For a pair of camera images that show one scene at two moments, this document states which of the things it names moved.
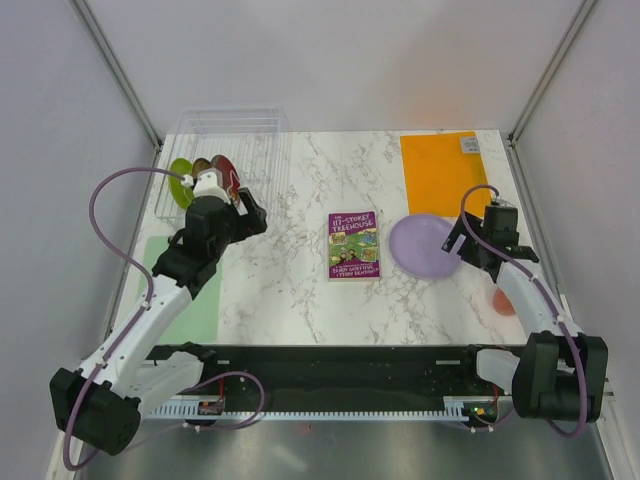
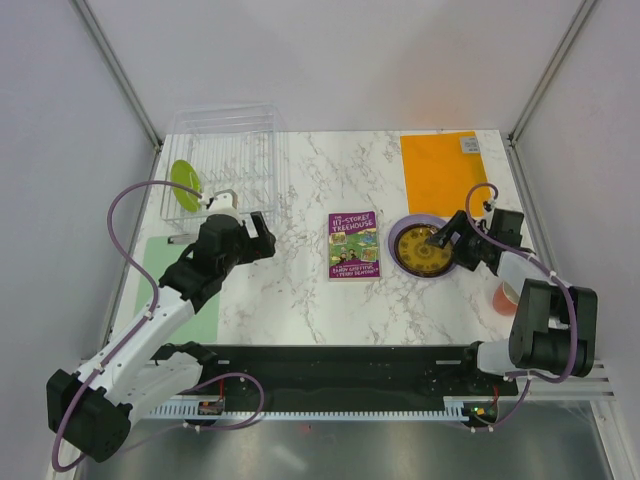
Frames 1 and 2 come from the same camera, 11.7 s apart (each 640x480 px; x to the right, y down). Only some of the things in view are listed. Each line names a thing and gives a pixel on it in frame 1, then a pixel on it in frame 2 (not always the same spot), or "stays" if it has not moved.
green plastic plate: [183, 196] stays
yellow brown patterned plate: [200, 164] to [419, 257]
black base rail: [329, 377] stays
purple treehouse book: [353, 249] stays
